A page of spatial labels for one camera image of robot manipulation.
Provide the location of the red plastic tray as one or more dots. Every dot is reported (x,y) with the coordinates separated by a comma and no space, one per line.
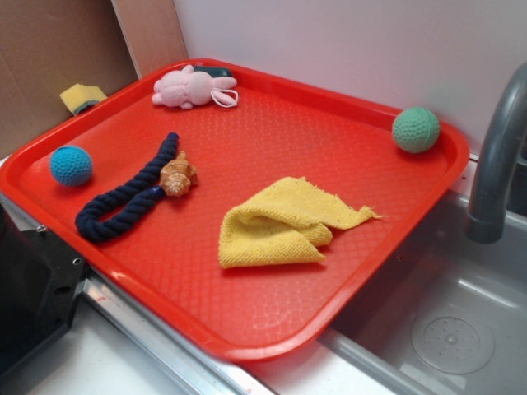
(168,260)

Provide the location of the brown seashell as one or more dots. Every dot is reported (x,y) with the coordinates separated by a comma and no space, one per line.
(178,176)

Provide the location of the dark green object behind bunny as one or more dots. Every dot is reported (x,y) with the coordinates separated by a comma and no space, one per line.
(213,71)

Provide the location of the yellow cloth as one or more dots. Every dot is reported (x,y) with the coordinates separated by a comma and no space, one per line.
(286,223)

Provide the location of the pink plush bunny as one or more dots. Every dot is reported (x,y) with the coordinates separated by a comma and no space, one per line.
(190,87)

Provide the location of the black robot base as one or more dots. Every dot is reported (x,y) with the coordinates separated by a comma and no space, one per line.
(41,280)

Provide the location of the blue textured ball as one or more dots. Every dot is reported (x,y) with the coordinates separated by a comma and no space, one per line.
(71,166)

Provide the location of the green textured ball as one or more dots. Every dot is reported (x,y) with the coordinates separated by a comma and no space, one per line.
(416,130)

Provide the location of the grey faucet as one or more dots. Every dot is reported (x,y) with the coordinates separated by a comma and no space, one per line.
(500,180)

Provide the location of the navy blue rope toy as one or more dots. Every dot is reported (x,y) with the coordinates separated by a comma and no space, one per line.
(110,215)

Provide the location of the yellow green sponge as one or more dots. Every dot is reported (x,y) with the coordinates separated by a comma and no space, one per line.
(79,97)

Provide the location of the grey sink basin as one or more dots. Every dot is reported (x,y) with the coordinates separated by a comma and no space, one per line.
(443,315)

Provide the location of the brown cardboard panel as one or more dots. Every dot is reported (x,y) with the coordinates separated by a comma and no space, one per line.
(48,46)

